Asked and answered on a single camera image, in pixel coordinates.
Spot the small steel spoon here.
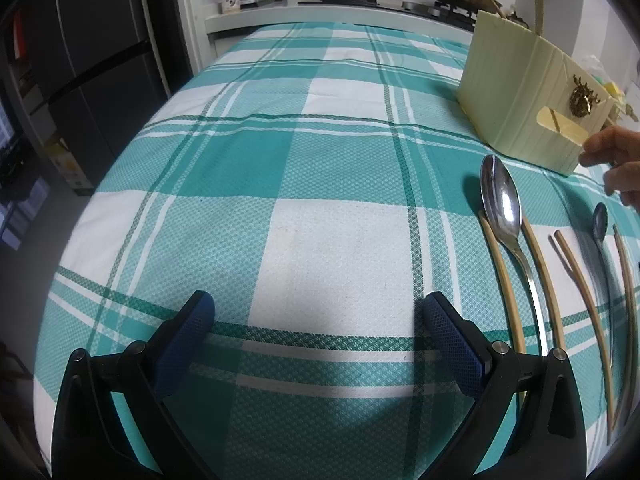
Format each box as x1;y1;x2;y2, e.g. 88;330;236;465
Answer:
591;203;617;368

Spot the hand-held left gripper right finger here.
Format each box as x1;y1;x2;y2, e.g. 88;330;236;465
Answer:
422;291;588;480

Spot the black refrigerator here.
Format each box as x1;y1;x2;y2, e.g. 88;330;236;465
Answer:
0;0;193;198

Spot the teal plaid tablecloth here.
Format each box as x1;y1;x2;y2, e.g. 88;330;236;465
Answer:
32;22;640;480

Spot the clear bag of colourful sponges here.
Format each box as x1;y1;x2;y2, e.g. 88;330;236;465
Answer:
582;55;628;103

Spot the cardboard box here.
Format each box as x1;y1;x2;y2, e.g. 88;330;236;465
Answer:
42;137;96;196

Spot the person's right hand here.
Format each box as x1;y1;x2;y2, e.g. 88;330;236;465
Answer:
579;126;640;208

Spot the large steel spoon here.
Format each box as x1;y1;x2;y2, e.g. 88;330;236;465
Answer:
479;154;548;361

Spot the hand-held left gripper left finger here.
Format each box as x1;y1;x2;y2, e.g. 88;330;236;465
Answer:
50;290;221;480

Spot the cream utensil holder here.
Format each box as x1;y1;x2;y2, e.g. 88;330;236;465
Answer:
456;9;617;177

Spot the window with grille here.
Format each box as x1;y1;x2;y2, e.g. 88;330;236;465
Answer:
0;102;53;251

